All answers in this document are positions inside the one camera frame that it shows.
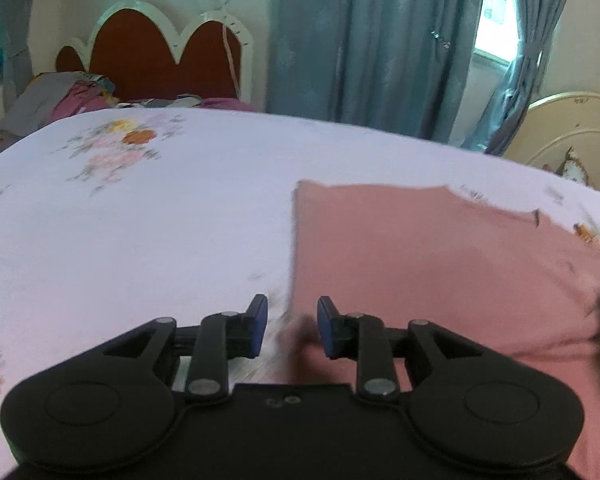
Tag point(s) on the pile of grey pink clothes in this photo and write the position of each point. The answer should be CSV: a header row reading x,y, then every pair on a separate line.
x,y
55,102

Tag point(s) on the patterned small cushion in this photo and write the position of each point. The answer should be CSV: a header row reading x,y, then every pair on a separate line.
x,y
575,166

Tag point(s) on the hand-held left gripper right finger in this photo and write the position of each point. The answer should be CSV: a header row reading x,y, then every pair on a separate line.
x,y
325,329

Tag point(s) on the magenta pillow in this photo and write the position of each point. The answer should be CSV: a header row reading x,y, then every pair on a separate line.
x,y
225,104

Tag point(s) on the tied blue curtain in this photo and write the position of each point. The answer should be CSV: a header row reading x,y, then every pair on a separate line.
x,y
530,55

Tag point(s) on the red and white headboard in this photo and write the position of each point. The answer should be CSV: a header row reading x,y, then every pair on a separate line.
x,y
145,60

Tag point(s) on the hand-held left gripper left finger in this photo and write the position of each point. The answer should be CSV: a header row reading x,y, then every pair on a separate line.
x,y
260,327

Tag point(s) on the patterned pillow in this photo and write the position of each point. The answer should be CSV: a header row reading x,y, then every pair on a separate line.
x,y
172,101

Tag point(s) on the floral white bedsheet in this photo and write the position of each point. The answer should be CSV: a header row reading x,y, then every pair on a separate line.
x,y
145,240

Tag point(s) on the pink knit garment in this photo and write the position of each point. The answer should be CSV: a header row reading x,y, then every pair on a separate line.
x,y
420,260

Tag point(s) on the cream metal bed frame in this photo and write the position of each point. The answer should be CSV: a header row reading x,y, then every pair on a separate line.
x,y
580,125

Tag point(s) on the wide blue curtain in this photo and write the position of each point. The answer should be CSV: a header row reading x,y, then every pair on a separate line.
x,y
375,45

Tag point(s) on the grey curtain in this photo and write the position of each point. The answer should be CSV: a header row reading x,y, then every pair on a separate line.
x,y
20,25

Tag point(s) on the window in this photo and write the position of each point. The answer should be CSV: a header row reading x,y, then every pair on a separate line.
x,y
497,15

